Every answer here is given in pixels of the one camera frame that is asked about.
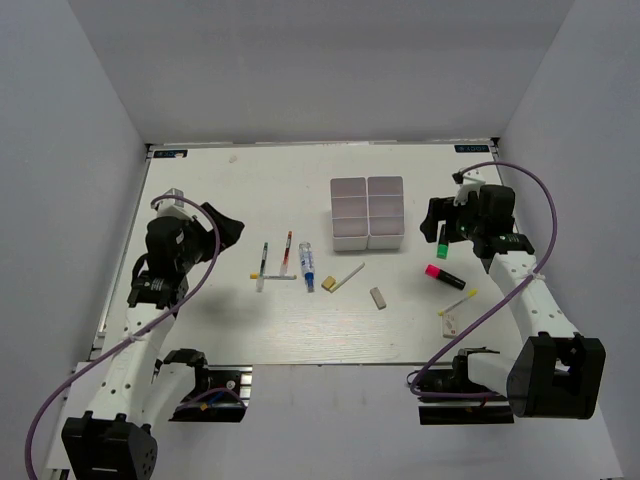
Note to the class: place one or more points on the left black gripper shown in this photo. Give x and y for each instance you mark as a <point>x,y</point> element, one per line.
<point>230,229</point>

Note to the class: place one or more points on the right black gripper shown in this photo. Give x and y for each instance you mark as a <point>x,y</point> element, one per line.
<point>440,209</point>

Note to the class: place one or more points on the green black highlighter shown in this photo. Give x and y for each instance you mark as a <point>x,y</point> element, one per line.
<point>442,243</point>

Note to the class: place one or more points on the pink black highlighter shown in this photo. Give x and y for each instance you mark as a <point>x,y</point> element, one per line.
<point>445,277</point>

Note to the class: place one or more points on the yellow capped white marker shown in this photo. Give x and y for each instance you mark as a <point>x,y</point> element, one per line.
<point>273,277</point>

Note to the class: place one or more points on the orange capped pen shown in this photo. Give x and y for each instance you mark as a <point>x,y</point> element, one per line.
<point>285,260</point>

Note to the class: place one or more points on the thin yellow marker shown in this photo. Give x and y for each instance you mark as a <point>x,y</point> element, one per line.
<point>457,303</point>

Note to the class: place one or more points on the clear blue spray bottle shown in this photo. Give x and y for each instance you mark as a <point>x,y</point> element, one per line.
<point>307,265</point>

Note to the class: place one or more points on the long white yellow marker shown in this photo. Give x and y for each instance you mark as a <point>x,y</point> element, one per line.
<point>348,277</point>

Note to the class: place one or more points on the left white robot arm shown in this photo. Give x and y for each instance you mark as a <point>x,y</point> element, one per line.
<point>114,438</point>

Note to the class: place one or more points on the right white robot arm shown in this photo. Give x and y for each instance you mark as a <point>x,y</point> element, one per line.
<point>558,372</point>

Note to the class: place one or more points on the right white compartment organizer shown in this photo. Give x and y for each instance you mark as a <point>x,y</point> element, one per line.
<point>386,220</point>

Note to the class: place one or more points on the white compartment organizer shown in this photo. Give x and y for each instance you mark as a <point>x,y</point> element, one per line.
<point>386,220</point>
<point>349,214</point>

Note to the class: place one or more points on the right corner label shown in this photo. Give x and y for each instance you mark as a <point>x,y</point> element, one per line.
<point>471,148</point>

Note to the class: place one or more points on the corner label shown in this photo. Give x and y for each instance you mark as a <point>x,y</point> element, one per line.
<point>471,148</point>
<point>170,154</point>

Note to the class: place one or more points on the left corner label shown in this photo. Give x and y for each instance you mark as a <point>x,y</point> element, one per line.
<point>170,154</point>

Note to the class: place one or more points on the left white compartment organizer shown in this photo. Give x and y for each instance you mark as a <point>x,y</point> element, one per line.
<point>349,214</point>

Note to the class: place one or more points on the grey white eraser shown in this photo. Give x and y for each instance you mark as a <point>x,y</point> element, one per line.
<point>378,298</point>

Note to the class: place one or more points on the yellow eraser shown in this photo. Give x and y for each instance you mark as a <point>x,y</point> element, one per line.
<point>328,283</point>

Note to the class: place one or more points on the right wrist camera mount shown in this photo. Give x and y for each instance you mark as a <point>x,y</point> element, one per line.
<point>468,182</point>

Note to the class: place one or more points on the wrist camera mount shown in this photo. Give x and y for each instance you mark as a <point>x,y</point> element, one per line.
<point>172,207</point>
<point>468,182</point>

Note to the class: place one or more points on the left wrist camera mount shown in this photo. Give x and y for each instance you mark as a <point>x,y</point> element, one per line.
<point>172,207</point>

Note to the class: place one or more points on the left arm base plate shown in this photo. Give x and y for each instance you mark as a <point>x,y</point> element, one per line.
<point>220,395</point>

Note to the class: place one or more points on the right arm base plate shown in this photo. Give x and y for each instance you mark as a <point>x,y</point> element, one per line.
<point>459,412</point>

